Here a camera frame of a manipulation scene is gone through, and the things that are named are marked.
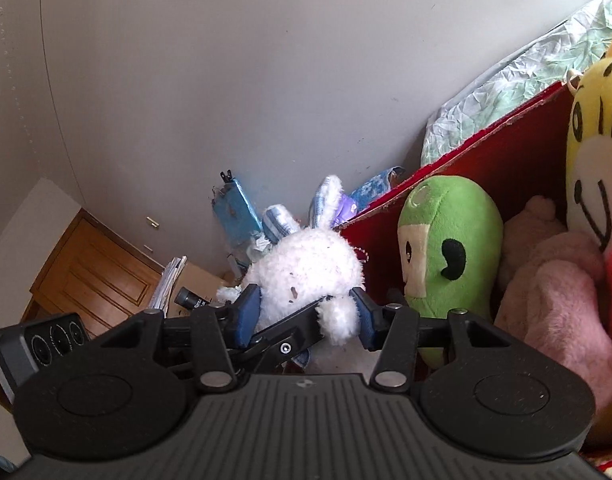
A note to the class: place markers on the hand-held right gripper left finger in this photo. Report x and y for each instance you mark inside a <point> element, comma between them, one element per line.
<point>248,320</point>

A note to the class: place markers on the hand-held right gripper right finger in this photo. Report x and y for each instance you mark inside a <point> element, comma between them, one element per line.
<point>367,325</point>

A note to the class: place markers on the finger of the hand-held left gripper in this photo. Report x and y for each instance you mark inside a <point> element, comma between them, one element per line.
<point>291,332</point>

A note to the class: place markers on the white rabbit plush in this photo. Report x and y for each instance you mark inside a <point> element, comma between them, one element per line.
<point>306,265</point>

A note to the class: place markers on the pink teddy bear plush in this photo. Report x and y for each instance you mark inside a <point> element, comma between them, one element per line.
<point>561,300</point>

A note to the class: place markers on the red cardboard box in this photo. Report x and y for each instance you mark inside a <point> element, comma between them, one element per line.
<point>526,150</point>

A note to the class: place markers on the plain brown cardboard box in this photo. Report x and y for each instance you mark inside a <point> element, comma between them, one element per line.
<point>201,280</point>

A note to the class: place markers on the black cylinder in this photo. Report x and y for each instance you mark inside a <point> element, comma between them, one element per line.
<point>188,297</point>

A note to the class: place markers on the stack of white papers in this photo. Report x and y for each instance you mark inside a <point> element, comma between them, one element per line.
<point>166,282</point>

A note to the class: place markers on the wooden door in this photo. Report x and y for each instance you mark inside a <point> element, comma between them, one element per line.
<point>101,270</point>

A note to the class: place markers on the blue bag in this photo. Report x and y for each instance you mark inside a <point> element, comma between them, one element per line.
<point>236,210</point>

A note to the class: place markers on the purple packet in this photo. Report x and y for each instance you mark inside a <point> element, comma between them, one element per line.
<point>347,208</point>

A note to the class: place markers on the green cartoon plush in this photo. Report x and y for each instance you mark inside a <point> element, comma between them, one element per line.
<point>451,220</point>

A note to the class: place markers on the blue patterned cloth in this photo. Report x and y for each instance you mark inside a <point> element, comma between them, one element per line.
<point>376,185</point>

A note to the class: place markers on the yellow tiger plush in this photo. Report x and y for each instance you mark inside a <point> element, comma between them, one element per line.
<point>596,125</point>

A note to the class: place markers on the pale green bed sheet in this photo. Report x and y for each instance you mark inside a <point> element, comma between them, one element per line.
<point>536,70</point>

